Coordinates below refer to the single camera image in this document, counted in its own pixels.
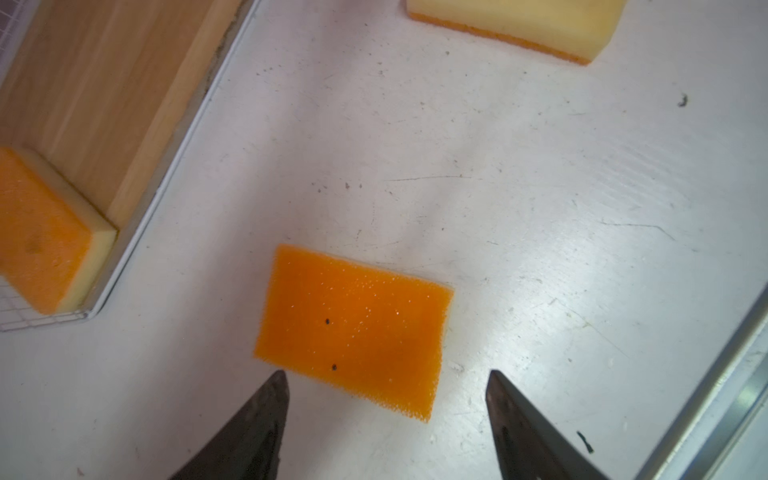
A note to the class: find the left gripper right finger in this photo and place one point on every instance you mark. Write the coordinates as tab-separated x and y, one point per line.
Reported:
527	445

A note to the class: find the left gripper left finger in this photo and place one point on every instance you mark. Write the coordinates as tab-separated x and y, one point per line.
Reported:
248	446

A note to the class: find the pale yellow sponge orange underside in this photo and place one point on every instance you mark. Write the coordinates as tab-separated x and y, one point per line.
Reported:
573	30

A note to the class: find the aluminium front rail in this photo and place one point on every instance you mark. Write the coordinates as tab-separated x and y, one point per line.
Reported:
721	432

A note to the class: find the white wire wooden shelf rack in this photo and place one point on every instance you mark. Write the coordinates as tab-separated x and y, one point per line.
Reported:
109	92

